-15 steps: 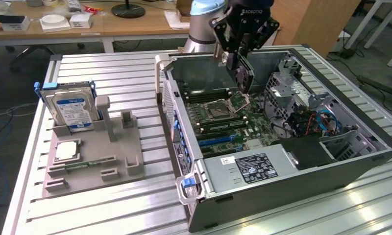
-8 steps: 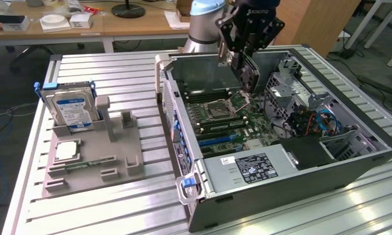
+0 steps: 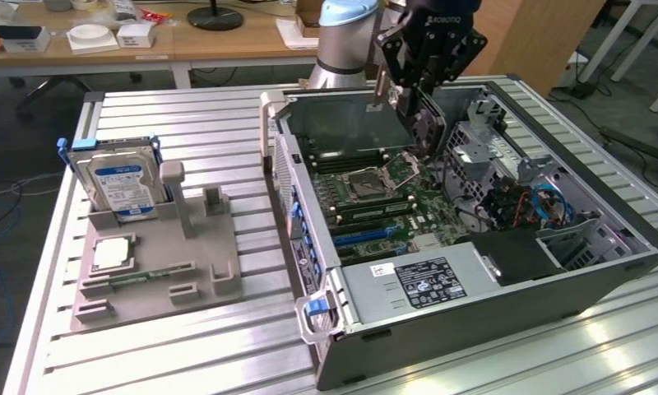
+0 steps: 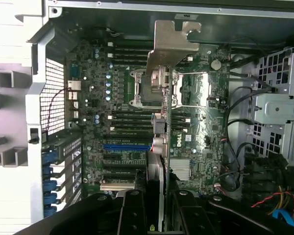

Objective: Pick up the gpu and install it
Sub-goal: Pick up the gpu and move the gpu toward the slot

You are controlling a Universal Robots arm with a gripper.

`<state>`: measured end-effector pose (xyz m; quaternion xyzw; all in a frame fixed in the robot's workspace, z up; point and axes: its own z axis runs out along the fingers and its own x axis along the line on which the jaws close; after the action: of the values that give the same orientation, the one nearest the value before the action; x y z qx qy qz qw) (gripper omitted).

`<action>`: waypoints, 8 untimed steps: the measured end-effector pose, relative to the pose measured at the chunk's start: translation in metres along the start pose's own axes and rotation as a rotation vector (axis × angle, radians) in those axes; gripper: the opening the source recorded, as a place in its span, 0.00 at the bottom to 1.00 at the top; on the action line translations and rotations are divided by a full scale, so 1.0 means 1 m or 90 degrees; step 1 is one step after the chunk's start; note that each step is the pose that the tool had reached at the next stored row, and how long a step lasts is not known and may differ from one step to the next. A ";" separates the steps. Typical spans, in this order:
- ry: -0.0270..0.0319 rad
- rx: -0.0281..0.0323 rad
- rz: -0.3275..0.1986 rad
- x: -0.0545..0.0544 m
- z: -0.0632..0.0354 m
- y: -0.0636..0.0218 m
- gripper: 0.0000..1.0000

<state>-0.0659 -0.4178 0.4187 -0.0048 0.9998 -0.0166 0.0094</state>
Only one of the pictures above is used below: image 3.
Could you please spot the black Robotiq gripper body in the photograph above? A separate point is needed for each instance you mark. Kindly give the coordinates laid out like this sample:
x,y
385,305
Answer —
x,y
441,20

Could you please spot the low-profile Nvidia graphics card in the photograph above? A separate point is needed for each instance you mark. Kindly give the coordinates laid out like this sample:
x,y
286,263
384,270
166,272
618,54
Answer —
x,y
430,131

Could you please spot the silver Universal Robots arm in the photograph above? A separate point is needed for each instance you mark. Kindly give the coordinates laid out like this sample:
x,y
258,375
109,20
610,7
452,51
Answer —
x,y
340,49

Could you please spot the wooden cabinet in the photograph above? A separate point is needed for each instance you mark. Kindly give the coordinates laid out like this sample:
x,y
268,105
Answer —
x,y
537,41

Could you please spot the white paper stack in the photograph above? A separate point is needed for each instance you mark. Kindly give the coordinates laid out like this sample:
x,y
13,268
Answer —
x,y
296,37

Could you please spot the black power brick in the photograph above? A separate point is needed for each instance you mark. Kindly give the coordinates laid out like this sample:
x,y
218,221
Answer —
x,y
581,90

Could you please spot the perforated metal disk bay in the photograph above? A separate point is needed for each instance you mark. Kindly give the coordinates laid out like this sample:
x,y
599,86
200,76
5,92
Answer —
x,y
474,156

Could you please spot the metal socket cover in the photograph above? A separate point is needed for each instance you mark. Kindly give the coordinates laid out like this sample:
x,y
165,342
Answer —
x,y
402,168

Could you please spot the CPU socket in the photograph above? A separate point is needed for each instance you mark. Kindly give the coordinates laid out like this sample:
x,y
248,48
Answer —
x,y
366,186

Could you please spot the black round lamp base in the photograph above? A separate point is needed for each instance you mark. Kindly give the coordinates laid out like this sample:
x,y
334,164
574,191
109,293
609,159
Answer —
x,y
214,18

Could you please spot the green motherboard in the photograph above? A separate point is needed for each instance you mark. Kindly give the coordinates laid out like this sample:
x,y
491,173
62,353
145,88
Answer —
x,y
417,197

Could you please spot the wooden desk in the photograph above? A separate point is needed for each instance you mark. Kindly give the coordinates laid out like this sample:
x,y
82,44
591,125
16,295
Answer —
x,y
197,45

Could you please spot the black chair base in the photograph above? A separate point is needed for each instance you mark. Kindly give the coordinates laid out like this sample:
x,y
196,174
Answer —
x,y
49,88
641,142

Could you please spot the black expansion slot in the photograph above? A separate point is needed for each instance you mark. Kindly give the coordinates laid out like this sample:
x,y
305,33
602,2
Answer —
x,y
358,230

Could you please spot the red packet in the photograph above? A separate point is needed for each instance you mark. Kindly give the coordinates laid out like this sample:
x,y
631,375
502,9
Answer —
x,y
156,17

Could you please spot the blue expansion slot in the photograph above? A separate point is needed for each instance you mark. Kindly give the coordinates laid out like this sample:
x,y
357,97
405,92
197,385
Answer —
x,y
364,238

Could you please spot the silver chipset heatsink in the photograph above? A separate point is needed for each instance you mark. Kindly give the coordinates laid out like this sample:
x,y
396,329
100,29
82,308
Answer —
x,y
428,243

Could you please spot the small white box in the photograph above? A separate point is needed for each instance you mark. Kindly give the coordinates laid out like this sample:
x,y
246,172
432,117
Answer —
x,y
136,35

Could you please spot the black plastic shroud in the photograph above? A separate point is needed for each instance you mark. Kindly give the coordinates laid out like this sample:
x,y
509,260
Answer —
x,y
518,255

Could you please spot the white round printed part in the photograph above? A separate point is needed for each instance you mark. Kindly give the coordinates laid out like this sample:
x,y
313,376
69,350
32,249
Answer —
x,y
92,38

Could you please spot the grey power supply unit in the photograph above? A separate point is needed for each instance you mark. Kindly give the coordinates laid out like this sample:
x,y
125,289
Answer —
x,y
373,296

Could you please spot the hard disk in blue caddy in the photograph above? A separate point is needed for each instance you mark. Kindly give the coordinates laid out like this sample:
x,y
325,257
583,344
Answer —
x,y
120,185

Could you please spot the grey printed parts rack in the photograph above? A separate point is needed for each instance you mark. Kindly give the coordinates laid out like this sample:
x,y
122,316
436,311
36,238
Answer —
x,y
186,251

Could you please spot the grey cup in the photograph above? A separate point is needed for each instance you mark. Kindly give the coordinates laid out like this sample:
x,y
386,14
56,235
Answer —
x,y
58,5

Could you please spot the blue case latch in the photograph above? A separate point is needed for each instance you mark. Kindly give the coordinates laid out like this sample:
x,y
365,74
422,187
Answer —
x,y
314,308

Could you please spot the open black PC case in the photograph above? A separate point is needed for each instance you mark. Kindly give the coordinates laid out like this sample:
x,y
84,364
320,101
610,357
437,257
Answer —
x,y
472,329

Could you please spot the white box with black top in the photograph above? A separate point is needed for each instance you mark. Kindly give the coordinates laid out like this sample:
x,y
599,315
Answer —
x,y
22,38

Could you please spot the silver CPU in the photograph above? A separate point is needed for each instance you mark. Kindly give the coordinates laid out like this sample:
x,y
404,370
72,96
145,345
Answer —
x,y
112,253

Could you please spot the white table frame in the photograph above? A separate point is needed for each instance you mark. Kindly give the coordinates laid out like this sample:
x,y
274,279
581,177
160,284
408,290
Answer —
x,y
603,41

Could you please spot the grey metal bay bracket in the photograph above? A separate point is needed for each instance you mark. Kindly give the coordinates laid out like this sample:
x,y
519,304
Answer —
x,y
586,243

